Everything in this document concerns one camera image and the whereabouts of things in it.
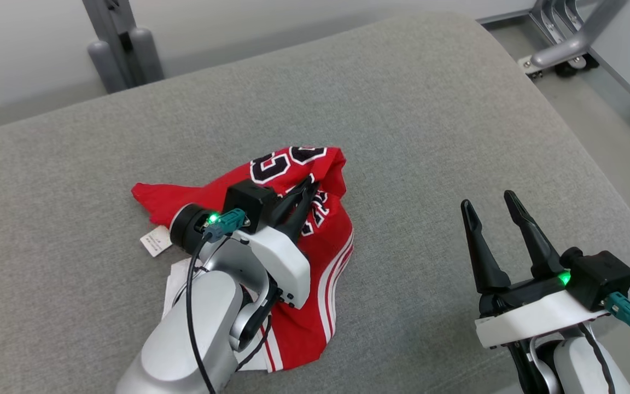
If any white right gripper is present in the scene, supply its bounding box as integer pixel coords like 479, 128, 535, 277
461, 190, 611, 349

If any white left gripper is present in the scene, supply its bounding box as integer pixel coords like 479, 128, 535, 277
232, 176, 321, 310

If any red jersey striped trim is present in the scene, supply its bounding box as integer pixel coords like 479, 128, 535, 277
131, 146, 354, 373

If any left black cable teal connector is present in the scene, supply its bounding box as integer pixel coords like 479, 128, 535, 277
185, 208, 248, 394

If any grey metal wheeled frame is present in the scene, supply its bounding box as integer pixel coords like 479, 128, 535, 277
516, 0, 630, 80

